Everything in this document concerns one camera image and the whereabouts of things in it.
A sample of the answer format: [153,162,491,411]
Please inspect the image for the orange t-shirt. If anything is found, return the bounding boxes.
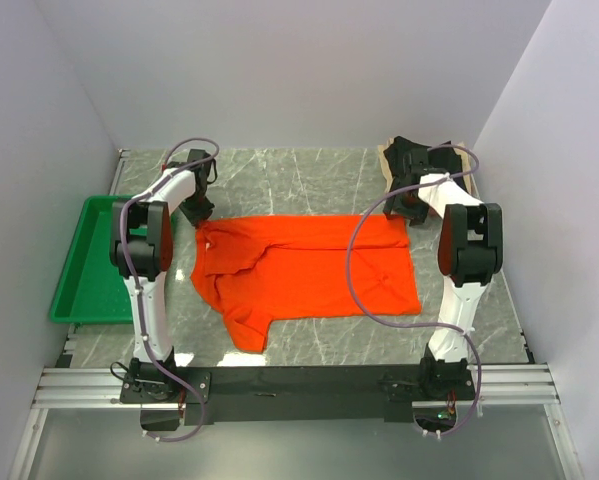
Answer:
[191,215,421,353]

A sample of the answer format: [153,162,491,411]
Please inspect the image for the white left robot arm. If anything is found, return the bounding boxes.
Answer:
[109,149,217,402]

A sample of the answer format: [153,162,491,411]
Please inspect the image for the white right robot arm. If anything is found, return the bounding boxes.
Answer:
[383,137,503,399]

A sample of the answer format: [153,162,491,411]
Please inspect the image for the black folded t-shirt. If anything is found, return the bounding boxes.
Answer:
[381,136,463,191]

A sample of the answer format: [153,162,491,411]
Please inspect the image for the green plastic tray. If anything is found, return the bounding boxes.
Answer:
[50,196,133,325]

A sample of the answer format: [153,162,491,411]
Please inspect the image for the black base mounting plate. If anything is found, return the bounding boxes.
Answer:
[120,365,476,425]

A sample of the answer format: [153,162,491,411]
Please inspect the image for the aluminium frame rail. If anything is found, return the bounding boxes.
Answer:
[10,364,583,479]

